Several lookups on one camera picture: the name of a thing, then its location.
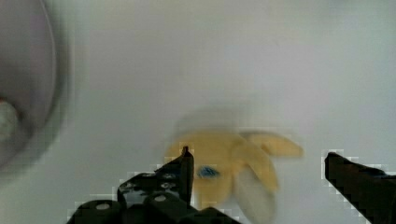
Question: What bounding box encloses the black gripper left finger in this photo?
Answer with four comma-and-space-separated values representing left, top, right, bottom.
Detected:
66, 147, 240, 224

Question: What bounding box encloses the yellow plush peeled banana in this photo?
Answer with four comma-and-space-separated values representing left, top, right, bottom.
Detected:
164, 131, 304, 224

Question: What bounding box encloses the red plush ketchup bottle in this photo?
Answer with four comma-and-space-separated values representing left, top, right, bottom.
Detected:
0, 100, 19, 142

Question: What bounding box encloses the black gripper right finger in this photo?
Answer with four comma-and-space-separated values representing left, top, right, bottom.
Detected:
324, 152, 396, 224

